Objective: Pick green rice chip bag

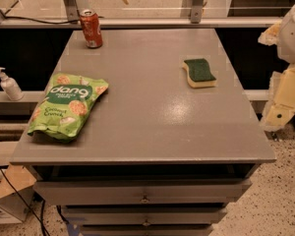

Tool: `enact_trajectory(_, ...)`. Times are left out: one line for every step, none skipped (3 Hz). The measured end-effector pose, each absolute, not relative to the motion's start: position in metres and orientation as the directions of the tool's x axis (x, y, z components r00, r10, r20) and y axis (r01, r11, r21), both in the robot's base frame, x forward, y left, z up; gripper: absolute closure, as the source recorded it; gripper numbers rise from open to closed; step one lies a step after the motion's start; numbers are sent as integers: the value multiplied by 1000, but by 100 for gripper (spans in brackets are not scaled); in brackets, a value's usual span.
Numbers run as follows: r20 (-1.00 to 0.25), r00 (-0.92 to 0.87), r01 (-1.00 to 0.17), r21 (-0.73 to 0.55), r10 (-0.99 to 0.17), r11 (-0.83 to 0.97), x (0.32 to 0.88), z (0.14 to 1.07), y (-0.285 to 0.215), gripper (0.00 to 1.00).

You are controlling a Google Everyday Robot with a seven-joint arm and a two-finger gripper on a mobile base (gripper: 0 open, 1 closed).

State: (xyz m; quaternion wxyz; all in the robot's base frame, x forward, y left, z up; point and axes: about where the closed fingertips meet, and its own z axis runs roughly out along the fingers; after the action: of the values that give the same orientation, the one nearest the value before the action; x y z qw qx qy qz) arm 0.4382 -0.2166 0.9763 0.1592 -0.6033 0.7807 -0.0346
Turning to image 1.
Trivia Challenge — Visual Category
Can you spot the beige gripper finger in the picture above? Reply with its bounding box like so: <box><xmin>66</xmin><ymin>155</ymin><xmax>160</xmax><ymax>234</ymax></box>
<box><xmin>258</xmin><ymin>22</ymin><xmax>281</xmax><ymax>46</ymax></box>
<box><xmin>261</xmin><ymin>64</ymin><xmax>295</xmax><ymax>130</ymax></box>

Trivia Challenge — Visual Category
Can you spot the green rice chip bag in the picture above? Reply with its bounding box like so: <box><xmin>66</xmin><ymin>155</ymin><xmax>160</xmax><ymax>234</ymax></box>
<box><xmin>28</xmin><ymin>73</ymin><xmax>109</xmax><ymax>143</ymax></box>

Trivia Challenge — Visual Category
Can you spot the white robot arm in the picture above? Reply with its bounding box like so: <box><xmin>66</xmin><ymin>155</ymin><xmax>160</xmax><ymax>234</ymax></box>
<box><xmin>258</xmin><ymin>5</ymin><xmax>295</xmax><ymax>132</ymax></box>

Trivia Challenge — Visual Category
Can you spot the green yellow sponge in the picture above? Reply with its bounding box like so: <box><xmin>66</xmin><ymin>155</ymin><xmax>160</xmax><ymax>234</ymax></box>
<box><xmin>183</xmin><ymin>58</ymin><xmax>217</xmax><ymax>89</ymax></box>

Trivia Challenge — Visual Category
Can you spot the grey drawer cabinet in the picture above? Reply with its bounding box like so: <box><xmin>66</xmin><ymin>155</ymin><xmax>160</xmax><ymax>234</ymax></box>
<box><xmin>12</xmin><ymin>29</ymin><xmax>275</xmax><ymax>236</ymax></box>

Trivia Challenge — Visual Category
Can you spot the red soda can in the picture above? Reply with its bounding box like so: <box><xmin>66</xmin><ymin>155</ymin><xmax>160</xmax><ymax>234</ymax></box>
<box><xmin>80</xmin><ymin>9</ymin><xmax>103</xmax><ymax>48</ymax></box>

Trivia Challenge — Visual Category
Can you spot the white pump bottle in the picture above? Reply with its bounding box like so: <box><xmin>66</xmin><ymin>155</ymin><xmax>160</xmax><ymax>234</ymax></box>
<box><xmin>0</xmin><ymin>67</ymin><xmax>24</xmax><ymax>101</ymax></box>

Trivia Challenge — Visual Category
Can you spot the cardboard box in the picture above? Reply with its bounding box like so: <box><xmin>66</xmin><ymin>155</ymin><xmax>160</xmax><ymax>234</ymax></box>
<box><xmin>0</xmin><ymin>165</ymin><xmax>35</xmax><ymax>224</ymax></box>

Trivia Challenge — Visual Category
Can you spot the black cable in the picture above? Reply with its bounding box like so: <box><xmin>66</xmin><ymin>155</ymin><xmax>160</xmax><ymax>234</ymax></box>
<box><xmin>0</xmin><ymin>149</ymin><xmax>52</xmax><ymax>236</ymax></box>

